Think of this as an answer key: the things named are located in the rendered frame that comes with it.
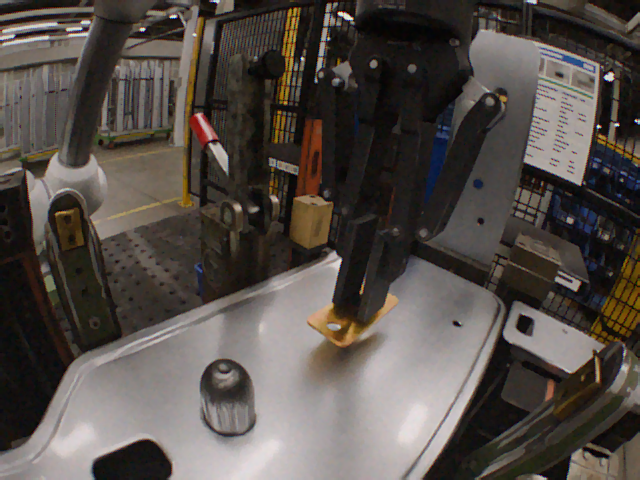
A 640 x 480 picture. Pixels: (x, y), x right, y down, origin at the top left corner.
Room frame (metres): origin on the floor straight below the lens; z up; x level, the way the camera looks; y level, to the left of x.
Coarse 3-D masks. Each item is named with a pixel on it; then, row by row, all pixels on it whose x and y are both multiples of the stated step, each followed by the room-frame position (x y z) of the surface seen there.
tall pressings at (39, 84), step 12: (36, 72) 3.94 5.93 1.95; (48, 72) 4.34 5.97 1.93; (72, 72) 5.03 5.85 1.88; (24, 84) 3.73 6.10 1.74; (36, 84) 3.96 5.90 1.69; (48, 84) 4.37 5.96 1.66; (60, 84) 4.59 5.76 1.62; (24, 96) 3.74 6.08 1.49; (36, 96) 3.99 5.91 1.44; (48, 96) 4.39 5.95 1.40; (60, 96) 4.64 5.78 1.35; (24, 108) 3.75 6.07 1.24; (36, 108) 4.00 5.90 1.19; (48, 108) 4.39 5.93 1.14; (60, 108) 4.65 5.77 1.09; (24, 120) 3.75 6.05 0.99; (36, 120) 4.00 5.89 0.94; (48, 120) 4.39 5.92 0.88; (60, 120) 4.64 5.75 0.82; (24, 132) 3.74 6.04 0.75; (36, 132) 3.99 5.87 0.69; (48, 132) 4.38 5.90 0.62; (60, 132) 4.63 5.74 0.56; (24, 144) 3.72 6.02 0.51; (36, 144) 3.97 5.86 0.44; (48, 144) 4.36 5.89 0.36
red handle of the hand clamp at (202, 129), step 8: (192, 120) 0.35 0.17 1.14; (200, 120) 0.35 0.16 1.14; (192, 128) 0.35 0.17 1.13; (200, 128) 0.34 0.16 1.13; (208, 128) 0.34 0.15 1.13; (200, 136) 0.33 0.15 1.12; (208, 136) 0.33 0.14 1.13; (216, 136) 0.34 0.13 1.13; (200, 144) 0.33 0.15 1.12; (208, 144) 0.33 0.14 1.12; (216, 144) 0.33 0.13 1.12; (208, 152) 0.32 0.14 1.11; (216, 152) 0.32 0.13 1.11; (224, 152) 0.33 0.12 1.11; (216, 160) 0.31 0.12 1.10; (224, 160) 0.32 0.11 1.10; (216, 168) 0.31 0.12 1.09; (224, 168) 0.31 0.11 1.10; (224, 176) 0.30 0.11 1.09; (224, 184) 0.30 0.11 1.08; (248, 192) 0.30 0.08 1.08; (248, 200) 0.29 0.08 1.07; (248, 208) 0.28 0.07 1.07; (256, 208) 0.28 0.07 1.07; (248, 216) 0.28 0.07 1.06; (256, 216) 0.29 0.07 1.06
